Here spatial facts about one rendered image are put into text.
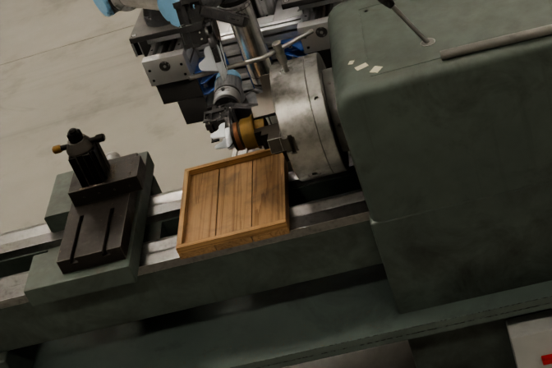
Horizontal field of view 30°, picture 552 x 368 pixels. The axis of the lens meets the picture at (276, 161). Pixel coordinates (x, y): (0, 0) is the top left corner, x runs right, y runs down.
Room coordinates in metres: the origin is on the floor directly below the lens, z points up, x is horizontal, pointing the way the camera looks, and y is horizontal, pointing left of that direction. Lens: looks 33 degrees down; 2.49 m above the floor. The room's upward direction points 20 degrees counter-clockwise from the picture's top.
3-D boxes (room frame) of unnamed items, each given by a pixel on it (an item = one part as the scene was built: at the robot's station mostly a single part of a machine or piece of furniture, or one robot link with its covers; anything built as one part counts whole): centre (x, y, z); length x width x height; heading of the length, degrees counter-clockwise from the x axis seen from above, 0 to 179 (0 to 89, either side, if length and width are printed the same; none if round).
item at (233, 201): (2.33, 0.14, 0.89); 0.36 x 0.30 x 0.04; 169
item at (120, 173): (2.47, 0.46, 1.00); 0.20 x 0.10 x 0.05; 79
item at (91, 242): (2.41, 0.50, 0.95); 0.43 x 0.18 x 0.04; 169
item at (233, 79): (2.58, 0.05, 1.08); 0.11 x 0.08 x 0.09; 169
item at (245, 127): (2.31, 0.04, 1.08); 0.09 x 0.09 x 0.09; 79
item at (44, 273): (2.44, 0.55, 0.90); 0.53 x 0.30 x 0.06; 169
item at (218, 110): (2.43, 0.09, 1.08); 0.12 x 0.09 x 0.08; 169
